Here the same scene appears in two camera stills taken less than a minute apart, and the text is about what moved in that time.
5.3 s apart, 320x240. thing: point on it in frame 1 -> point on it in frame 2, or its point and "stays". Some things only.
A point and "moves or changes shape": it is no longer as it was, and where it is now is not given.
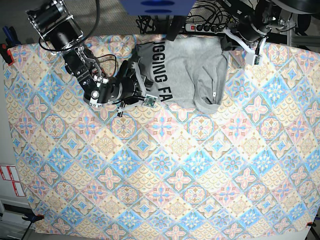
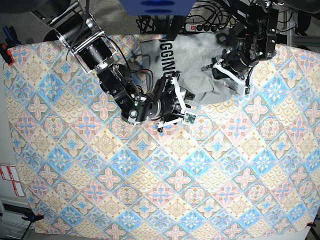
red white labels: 9,172 stays
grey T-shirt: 187,72 moves or changes shape
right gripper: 245,29 -> 236,61
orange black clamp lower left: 32,218 stays
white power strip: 202,28 stays
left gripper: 132,90 -> 168,103
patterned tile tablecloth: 251,168 stays
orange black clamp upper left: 6,54 stays
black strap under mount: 176,25 stays
